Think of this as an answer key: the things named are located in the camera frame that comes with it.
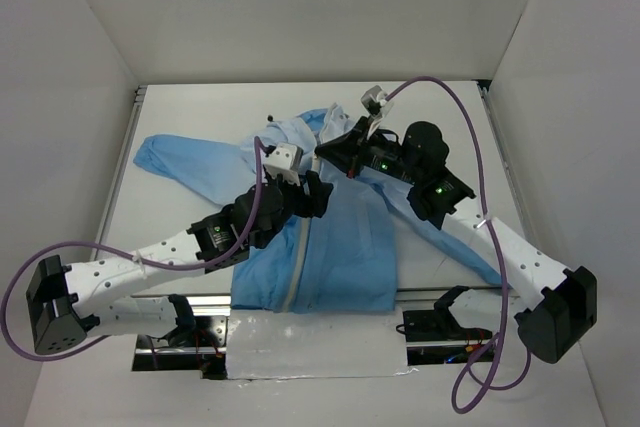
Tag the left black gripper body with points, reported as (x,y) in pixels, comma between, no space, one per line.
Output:
(304,194)

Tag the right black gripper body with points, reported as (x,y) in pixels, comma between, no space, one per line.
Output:
(347,148)

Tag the light blue zip jacket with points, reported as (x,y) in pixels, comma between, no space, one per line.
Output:
(345,260)

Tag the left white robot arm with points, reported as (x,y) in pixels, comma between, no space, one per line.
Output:
(68,303)

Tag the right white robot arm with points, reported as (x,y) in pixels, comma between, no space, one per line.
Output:
(560,305)

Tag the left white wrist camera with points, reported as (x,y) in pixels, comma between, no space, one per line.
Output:
(284,161)

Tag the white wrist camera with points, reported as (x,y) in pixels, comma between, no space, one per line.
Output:
(378,106)
(284,161)

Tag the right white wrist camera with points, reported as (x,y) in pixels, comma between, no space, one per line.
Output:
(378,106)

